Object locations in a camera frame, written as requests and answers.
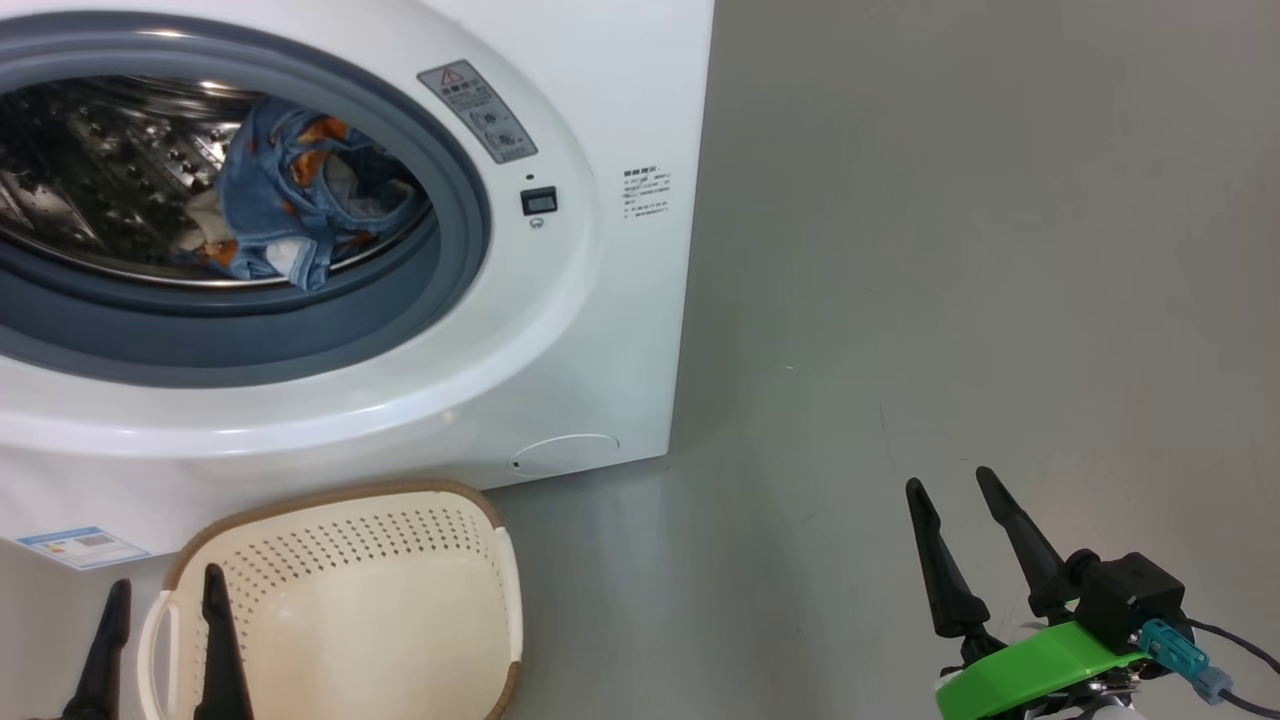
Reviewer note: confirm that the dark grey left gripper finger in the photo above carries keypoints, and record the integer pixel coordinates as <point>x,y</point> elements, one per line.
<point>220,660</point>
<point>100,670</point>

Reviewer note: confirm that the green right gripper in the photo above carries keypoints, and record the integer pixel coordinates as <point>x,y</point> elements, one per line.
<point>1030,670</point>

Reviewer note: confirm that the blue garment small cartoon prints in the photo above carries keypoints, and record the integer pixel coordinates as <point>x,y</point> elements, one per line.
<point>270,200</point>

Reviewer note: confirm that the cream perforated laundry basket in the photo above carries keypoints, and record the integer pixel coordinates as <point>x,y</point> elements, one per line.
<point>380,600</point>

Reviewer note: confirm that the white washing machine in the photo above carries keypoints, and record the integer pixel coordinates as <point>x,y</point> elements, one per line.
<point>620,330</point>

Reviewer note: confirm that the grey rubber door gasket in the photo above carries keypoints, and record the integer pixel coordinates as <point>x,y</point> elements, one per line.
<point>465,240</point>

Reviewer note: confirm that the steel washing drum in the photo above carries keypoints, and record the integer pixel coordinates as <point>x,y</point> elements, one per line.
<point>100,150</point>

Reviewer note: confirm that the black door latch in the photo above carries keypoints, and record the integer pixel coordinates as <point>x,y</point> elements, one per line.
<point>539,201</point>

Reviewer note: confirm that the blue energy label sticker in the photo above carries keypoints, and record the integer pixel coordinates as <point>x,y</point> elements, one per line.
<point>80,547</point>

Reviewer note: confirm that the round filter cover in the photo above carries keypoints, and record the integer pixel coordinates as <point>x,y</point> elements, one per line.
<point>565,454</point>

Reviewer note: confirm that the grey warning sticker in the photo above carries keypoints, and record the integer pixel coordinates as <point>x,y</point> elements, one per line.
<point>480,112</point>

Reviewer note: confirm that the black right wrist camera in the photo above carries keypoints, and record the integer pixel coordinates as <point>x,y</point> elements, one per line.
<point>1130,595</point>

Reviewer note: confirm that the teal right camera connector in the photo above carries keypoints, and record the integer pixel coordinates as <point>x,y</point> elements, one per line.
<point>1180,655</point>

